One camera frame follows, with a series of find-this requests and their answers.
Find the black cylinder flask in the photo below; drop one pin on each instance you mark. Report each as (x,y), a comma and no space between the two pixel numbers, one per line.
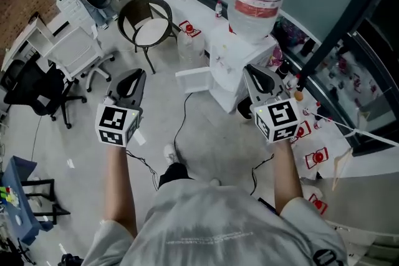
(283,69)

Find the white water dispenser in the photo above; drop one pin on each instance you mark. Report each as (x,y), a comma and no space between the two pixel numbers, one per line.
(230,65)

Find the white drawer cabinet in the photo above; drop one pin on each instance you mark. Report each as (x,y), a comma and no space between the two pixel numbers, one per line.
(70,4)

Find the person's left forearm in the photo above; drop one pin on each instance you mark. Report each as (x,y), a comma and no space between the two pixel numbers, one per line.
(120,183)

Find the person's white shoe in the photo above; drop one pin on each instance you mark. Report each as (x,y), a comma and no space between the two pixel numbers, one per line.
(170,154)

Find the empty clear plastic bottle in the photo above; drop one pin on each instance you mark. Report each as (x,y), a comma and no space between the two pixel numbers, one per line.
(190,46)

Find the dark wicker chair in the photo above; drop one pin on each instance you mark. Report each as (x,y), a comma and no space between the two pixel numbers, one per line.
(146,28)

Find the pink patterned bag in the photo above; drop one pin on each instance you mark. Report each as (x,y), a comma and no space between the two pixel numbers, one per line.
(275,56)

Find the black office chair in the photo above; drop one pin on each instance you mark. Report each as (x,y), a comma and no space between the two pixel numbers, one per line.
(34,87)

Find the blue table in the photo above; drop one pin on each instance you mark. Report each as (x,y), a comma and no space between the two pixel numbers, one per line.
(17,193)

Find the flattened bottle with red cap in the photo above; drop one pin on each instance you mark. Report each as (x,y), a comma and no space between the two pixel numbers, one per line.
(301,131)
(317,158)
(318,204)

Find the orange ball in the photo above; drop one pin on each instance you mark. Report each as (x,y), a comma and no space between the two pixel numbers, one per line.
(298,96)

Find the white office chair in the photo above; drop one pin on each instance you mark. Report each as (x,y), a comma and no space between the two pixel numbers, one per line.
(76,53)

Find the person's right forearm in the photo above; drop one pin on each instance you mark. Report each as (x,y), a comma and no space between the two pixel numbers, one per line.
(286,177)

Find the small clear bottle red cap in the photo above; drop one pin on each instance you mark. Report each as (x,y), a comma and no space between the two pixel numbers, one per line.
(293,82)

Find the person's light grey shirt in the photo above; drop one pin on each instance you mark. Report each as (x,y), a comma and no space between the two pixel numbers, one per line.
(218,227)

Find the small white bottle red cap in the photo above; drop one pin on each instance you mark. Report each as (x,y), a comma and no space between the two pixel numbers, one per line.
(219,9)

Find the person's black shorts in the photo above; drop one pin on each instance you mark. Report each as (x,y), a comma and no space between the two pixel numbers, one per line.
(174,174)

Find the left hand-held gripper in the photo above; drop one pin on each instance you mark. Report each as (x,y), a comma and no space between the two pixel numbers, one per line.
(113,121)

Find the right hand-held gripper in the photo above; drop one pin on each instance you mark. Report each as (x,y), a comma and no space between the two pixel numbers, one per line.
(280,120)

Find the white desk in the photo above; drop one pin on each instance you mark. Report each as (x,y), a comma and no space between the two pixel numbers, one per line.
(28,37)

